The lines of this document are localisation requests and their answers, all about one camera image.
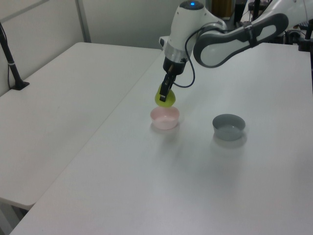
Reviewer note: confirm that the pink bowl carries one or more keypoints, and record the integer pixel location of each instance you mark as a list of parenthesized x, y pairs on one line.
[(163, 121)]

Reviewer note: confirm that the grey bowl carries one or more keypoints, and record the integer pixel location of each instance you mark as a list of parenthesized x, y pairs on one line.
[(228, 129)]

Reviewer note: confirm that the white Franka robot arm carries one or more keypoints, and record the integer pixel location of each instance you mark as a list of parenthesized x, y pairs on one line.
[(185, 24)]

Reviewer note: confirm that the black clamp with pole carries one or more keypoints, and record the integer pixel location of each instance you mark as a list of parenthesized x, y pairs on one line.
[(304, 44)]

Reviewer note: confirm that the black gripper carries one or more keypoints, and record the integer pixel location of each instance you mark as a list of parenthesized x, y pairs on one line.
[(174, 66)]

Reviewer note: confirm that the black pole with clamp base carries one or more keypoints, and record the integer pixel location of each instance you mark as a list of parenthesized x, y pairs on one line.
[(11, 63)]

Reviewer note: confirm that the white partition post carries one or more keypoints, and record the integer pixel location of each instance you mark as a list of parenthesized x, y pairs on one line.
[(83, 19)]

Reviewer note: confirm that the black round knob device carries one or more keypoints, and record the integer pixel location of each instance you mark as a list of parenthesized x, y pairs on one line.
[(292, 36)]

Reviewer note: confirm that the white side table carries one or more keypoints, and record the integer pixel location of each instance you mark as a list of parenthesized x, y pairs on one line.
[(61, 110)]

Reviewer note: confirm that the green yellow pear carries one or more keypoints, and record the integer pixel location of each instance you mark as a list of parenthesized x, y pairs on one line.
[(165, 104)]

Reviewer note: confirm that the black monitor stand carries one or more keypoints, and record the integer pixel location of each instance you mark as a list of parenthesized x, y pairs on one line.
[(256, 9)]

